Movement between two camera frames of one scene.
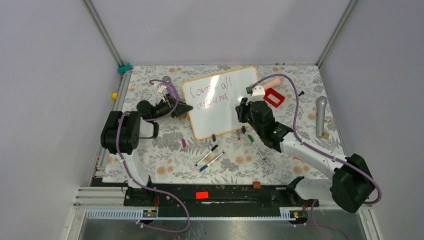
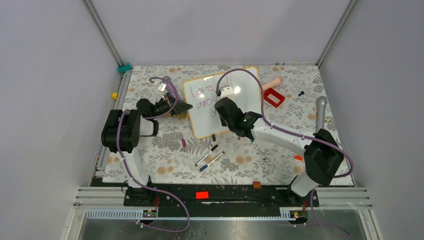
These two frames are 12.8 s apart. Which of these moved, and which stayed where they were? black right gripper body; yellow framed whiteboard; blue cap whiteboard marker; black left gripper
Moved: black right gripper body
Stayed: blue cap whiteboard marker; black left gripper; yellow framed whiteboard
